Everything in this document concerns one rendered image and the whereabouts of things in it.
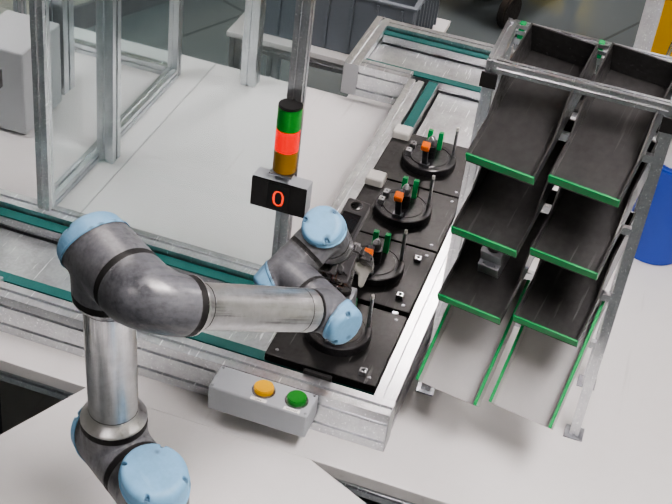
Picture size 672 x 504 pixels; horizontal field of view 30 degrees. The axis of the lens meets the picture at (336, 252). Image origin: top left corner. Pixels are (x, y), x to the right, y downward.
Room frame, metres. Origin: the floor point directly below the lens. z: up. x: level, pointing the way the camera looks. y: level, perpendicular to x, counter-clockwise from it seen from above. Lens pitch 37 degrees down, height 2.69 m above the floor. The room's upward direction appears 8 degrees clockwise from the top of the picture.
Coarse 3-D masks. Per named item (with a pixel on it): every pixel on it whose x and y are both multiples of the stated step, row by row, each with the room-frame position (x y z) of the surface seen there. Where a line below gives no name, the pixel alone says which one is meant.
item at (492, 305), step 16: (464, 240) 1.99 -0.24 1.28; (528, 240) 2.02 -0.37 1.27; (464, 256) 1.99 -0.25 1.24; (480, 256) 1.99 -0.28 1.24; (528, 256) 1.94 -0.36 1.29; (464, 272) 1.96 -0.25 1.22; (480, 272) 1.96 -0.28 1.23; (512, 272) 1.96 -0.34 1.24; (448, 288) 1.93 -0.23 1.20; (464, 288) 1.93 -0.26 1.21; (480, 288) 1.93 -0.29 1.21; (496, 288) 1.93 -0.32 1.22; (512, 288) 1.92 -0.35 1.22; (464, 304) 1.87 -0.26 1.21; (480, 304) 1.89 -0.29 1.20; (496, 304) 1.89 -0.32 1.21; (496, 320) 1.85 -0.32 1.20
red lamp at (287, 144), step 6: (276, 132) 2.17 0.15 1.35; (276, 138) 2.17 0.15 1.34; (282, 138) 2.16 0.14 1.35; (288, 138) 2.15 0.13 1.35; (294, 138) 2.16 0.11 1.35; (276, 144) 2.16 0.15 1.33; (282, 144) 2.16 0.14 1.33; (288, 144) 2.15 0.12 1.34; (294, 144) 2.16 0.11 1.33; (276, 150) 2.16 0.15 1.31; (282, 150) 2.15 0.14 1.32; (288, 150) 2.15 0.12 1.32; (294, 150) 2.16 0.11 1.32
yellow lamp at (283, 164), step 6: (276, 156) 2.16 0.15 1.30; (282, 156) 2.15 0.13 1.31; (288, 156) 2.15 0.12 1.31; (294, 156) 2.16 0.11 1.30; (276, 162) 2.16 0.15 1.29; (282, 162) 2.15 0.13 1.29; (288, 162) 2.16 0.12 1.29; (294, 162) 2.16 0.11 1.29; (276, 168) 2.16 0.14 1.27; (282, 168) 2.15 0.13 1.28; (288, 168) 2.16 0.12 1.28; (294, 168) 2.17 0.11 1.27; (282, 174) 2.15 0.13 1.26; (288, 174) 2.16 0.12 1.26
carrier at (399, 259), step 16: (368, 240) 2.37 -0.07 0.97; (384, 240) 2.30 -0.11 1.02; (384, 256) 2.29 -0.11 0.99; (400, 256) 2.28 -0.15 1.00; (432, 256) 2.34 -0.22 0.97; (384, 272) 2.23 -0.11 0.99; (400, 272) 2.24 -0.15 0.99; (416, 272) 2.27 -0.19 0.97; (368, 288) 2.19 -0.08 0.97; (384, 288) 2.20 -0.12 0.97; (400, 288) 2.20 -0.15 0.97; (416, 288) 2.21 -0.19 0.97; (368, 304) 2.14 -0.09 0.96; (384, 304) 2.14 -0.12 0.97; (400, 304) 2.15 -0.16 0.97
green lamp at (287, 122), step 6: (282, 114) 2.16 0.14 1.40; (288, 114) 2.15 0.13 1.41; (294, 114) 2.16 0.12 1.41; (300, 114) 2.17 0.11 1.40; (282, 120) 2.16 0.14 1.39; (288, 120) 2.15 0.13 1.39; (294, 120) 2.16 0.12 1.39; (300, 120) 2.17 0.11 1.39; (276, 126) 2.17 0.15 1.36; (282, 126) 2.16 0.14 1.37; (288, 126) 2.15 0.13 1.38; (294, 126) 2.16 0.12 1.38; (300, 126) 2.17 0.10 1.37; (282, 132) 2.16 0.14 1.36; (288, 132) 2.15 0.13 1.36; (294, 132) 2.16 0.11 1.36
